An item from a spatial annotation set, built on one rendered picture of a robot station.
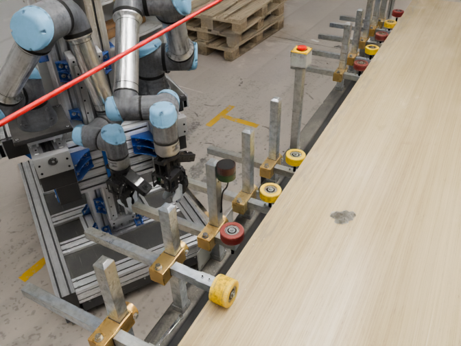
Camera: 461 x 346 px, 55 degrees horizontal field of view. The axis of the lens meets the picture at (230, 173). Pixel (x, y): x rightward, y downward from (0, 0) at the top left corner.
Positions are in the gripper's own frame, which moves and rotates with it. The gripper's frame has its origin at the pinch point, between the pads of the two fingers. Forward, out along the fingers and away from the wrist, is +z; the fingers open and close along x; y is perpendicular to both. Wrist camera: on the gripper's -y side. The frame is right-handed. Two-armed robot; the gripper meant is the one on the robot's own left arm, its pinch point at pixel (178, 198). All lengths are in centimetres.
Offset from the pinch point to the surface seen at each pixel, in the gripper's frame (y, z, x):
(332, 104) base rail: -136, 29, 12
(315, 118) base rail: -117, 29, 9
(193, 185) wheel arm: -25.2, 16.9, -11.3
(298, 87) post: -80, -7, 11
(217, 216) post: -4.0, 6.7, 12.4
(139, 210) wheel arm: -0.2, 13.4, -18.6
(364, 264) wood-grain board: -7, 8, 62
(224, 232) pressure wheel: 0.3, 7.9, 17.6
